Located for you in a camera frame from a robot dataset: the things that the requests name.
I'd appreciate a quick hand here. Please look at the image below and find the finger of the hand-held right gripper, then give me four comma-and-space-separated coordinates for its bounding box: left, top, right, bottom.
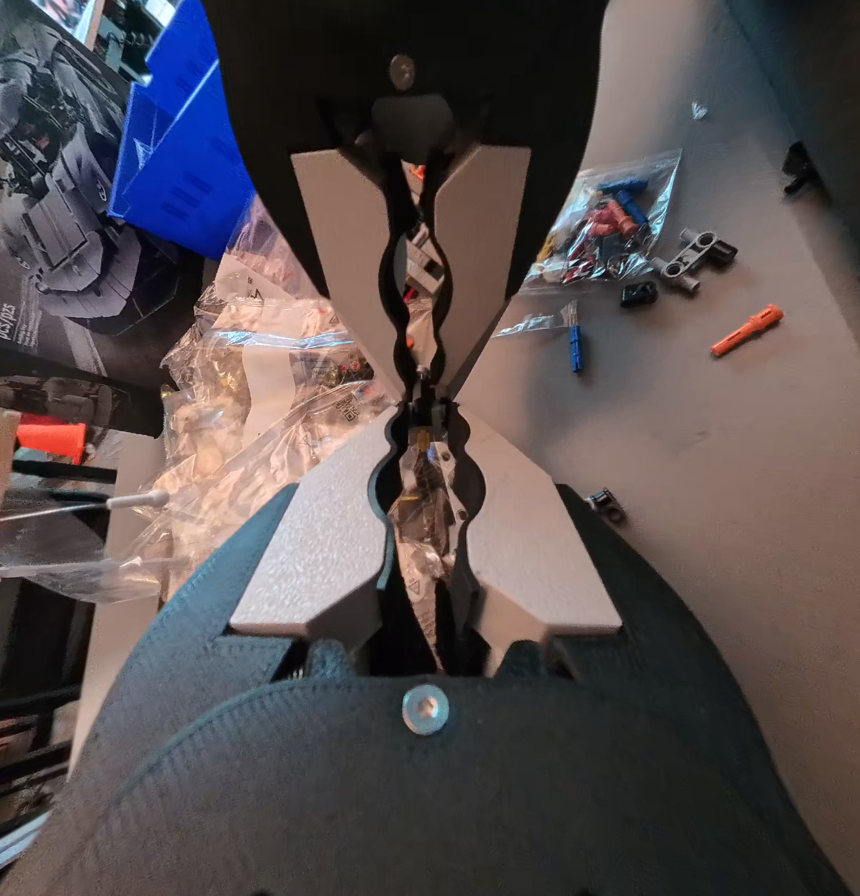
430, 144, 532, 394
290, 147, 415, 403

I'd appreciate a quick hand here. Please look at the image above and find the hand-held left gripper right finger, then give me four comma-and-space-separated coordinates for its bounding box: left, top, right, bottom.
449, 403, 625, 676

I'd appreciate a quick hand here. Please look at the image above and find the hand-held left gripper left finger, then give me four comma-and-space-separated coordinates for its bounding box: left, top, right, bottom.
229, 406, 438, 678

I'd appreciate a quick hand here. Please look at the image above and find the dark grey lego chassis frame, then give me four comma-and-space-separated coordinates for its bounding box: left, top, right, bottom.
398, 161, 450, 351

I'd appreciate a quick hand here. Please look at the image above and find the small black beam with holes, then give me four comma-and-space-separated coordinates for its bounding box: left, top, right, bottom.
585, 486, 628, 525

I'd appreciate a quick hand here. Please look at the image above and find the small clear bag of pins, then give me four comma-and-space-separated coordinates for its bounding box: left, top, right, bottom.
521, 148, 683, 289

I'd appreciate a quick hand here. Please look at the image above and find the pile of clear parts bags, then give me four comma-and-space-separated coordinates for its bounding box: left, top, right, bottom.
0, 196, 410, 603

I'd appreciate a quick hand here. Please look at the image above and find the grey block with yellow pins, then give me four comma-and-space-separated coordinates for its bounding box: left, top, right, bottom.
405, 367, 450, 449

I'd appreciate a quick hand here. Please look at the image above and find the orange lego pin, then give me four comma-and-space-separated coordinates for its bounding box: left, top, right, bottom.
710, 304, 785, 358

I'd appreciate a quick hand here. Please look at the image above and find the dark lego set box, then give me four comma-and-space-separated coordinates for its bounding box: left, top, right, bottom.
0, 0, 214, 435

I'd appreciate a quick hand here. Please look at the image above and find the small black lego piece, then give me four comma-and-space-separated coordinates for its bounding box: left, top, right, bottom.
782, 141, 823, 196

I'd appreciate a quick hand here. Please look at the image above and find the clear bag of mixed pieces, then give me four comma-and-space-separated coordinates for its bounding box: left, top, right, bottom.
391, 448, 473, 610

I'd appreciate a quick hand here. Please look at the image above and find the blue plastic bin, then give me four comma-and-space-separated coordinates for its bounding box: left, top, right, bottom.
106, 59, 257, 261
139, 0, 224, 92

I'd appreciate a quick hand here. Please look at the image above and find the dark grey beam with pins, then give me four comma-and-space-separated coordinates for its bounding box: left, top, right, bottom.
652, 228, 740, 295

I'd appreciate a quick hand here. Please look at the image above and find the orange plastic cone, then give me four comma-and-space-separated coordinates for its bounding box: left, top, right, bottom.
15, 422, 89, 466

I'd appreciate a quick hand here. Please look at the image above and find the wire page holder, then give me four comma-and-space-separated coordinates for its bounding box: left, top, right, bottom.
0, 490, 172, 527

